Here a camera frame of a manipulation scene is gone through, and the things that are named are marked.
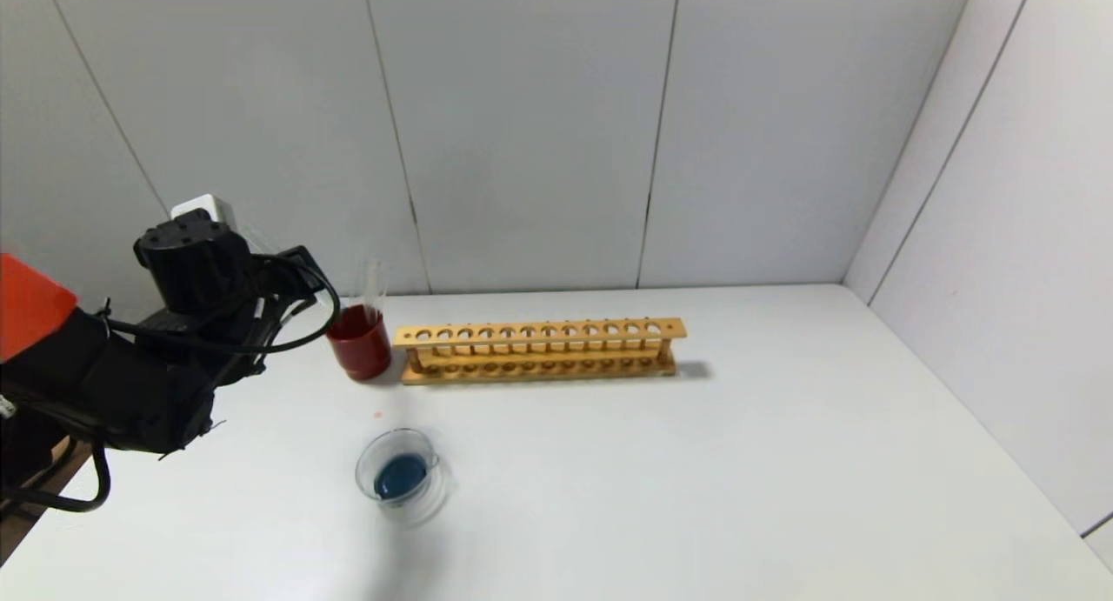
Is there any dark red cup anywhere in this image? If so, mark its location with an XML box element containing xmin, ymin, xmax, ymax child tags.
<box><xmin>326</xmin><ymin>305</ymin><xmax>394</xmax><ymax>382</ymax></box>

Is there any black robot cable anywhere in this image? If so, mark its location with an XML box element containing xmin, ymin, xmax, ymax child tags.
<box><xmin>0</xmin><ymin>253</ymin><xmax>342</xmax><ymax>513</ymax></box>

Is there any wooden test tube rack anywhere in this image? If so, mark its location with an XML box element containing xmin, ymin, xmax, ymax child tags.
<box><xmin>393</xmin><ymin>317</ymin><xmax>687</xmax><ymax>385</ymax></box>

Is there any clear glass dish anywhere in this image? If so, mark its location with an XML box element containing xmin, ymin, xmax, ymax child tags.
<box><xmin>356</xmin><ymin>428</ymin><xmax>453</xmax><ymax>522</ymax></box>

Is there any silver white wrist camera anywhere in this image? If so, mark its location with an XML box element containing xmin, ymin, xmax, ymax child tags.
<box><xmin>170</xmin><ymin>194</ymin><xmax>240</xmax><ymax>232</ymax></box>

